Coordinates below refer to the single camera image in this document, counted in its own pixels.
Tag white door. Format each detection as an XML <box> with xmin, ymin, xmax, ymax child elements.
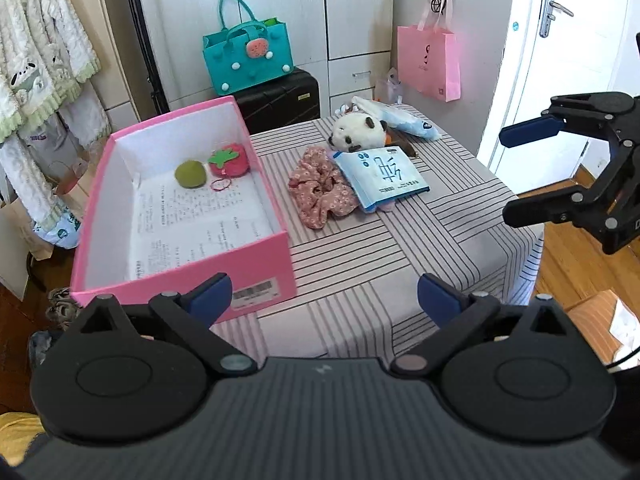
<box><xmin>477</xmin><ymin>0</ymin><xmax>640</xmax><ymax>196</ymax></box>

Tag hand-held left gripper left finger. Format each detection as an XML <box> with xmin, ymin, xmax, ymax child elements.
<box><xmin>66</xmin><ymin>272</ymin><xmax>256</xmax><ymax>379</ymax></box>

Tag pink cardboard box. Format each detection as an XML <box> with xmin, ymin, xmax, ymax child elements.
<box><xmin>70</xmin><ymin>96</ymin><xmax>299</xmax><ymax>323</ymax></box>

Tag blue white soft package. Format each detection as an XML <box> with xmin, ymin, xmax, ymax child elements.
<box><xmin>32</xmin><ymin>210</ymin><xmax>82</xmax><ymax>249</ymax></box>

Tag blue white plush toy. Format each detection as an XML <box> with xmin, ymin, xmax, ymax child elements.
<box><xmin>350</xmin><ymin>96</ymin><xmax>443</xmax><ymax>141</ymax></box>

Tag panda plush toy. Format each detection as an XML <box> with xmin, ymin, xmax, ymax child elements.
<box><xmin>327</xmin><ymin>112</ymin><xmax>391</xmax><ymax>153</ymax></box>

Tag red strawberry plush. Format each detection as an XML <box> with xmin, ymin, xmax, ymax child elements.
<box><xmin>207</xmin><ymin>142</ymin><xmax>251</xmax><ymax>178</ymax></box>

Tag white fluffy pajama pants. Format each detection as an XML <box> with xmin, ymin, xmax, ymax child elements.
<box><xmin>0</xmin><ymin>82</ymin><xmax>113</xmax><ymax>233</ymax></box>

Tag green round plush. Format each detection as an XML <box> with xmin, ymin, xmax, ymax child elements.
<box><xmin>174</xmin><ymin>160</ymin><xmax>208</xmax><ymax>189</ymax></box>

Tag pink paper bag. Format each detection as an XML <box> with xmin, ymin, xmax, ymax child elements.
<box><xmin>397</xmin><ymin>0</ymin><xmax>462</xmax><ymax>103</ymax></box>

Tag brown cardboard box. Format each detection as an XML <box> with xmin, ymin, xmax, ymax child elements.
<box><xmin>567</xmin><ymin>290</ymin><xmax>640</xmax><ymax>367</ymax></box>

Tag fuzzy slipper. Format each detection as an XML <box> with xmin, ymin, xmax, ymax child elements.
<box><xmin>46</xmin><ymin>287</ymin><xmax>84</xmax><ymax>332</ymax></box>

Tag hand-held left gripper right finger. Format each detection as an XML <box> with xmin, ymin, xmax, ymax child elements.
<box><xmin>390</xmin><ymin>273</ymin><xmax>582</xmax><ymax>377</ymax></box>

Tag clear plastic bag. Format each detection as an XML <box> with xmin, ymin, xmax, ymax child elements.
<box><xmin>375</xmin><ymin>66</ymin><xmax>405</xmax><ymax>106</ymax></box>

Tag teal felt handbag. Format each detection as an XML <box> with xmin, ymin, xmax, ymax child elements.
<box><xmin>202</xmin><ymin>0</ymin><xmax>295</xmax><ymax>97</ymax></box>

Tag metal door handle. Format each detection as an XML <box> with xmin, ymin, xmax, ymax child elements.
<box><xmin>540</xmin><ymin>0</ymin><xmax>575</xmax><ymax>38</ymax></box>

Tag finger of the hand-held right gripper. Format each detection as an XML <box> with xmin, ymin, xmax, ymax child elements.
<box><xmin>500</xmin><ymin>91</ymin><xmax>640</xmax><ymax>155</ymax></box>
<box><xmin>502</xmin><ymin>157</ymin><xmax>631</xmax><ymax>254</ymax></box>

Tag yellow cloth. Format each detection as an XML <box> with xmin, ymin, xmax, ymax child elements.
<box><xmin>0</xmin><ymin>412</ymin><xmax>42</xmax><ymax>467</ymax></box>

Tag kraft paper bag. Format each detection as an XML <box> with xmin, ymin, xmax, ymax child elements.
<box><xmin>52</xmin><ymin>160</ymin><xmax>92</xmax><ymax>212</ymax></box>

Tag printed paper sheet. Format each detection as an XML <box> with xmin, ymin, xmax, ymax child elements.
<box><xmin>129</xmin><ymin>175</ymin><xmax>281</xmax><ymax>281</ymax></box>

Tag white wardrobe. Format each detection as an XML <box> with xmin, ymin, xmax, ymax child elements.
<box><xmin>135</xmin><ymin>0</ymin><xmax>396</xmax><ymax>116</ymax></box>

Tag white fluffy pajama jacket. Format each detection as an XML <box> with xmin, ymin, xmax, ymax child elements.
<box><xmin>0</xmin><ymin>0</ymin><xmax>101</xmax><ymax>143</ymax></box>

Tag striped tablecloth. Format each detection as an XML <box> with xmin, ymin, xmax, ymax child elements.
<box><xmin>210</xmin><ymin>105</ymin><xmax>546</xmax><ymax>356</ymax></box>

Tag pink floral scrunchie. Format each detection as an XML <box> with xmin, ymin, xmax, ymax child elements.
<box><xmin>287</xmin><ymin>146</ymin><xmax>361</xmax><ymax>231</ymax></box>

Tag black suitcase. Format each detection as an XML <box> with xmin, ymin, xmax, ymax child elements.
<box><xmin>232</xmin><ymin>66</ymin><xmax>321</xmax><ymax>136</ymax></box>

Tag blue white tissue packet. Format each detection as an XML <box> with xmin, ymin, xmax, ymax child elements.
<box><xmin>332</xmin><ymin>146</ymin><xmax>431</xmax><ymax>212</ymax></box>

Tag brown hair clip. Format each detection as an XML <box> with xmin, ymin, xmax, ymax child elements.
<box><xmin>392</xmin><ymin>132</ymin><xmax>419</xmax><ymax>159</ymax></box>

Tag black stand pole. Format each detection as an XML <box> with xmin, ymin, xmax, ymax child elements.
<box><xmin>122</xmin><ymin>0</ymin><xmax>171</xmax><ymax>117</ymax></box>

